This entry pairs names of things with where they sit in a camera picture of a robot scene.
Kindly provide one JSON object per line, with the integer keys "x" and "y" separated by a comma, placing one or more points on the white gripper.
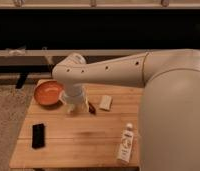
{"x": 73, "y": 95}

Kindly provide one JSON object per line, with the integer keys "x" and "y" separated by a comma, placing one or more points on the black eraser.
{"x": 38, "y": 136}

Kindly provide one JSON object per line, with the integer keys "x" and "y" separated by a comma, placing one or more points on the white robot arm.
{"x": 169, "y": 112}

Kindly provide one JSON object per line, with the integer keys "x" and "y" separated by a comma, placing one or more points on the white sponge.
{"x": 105, "y": 103}

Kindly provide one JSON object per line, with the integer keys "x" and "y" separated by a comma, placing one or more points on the small dark red object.
{"x": 92, "y": 109}

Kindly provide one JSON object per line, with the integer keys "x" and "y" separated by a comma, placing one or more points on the wooden board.
{"x": 81, "y": 140}

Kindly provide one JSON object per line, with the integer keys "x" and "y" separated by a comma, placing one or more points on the orange bowl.
{"x": 47, "y": 93}

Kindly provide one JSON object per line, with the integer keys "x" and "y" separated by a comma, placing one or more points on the white bottle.
{"x": 126, "y": 143}

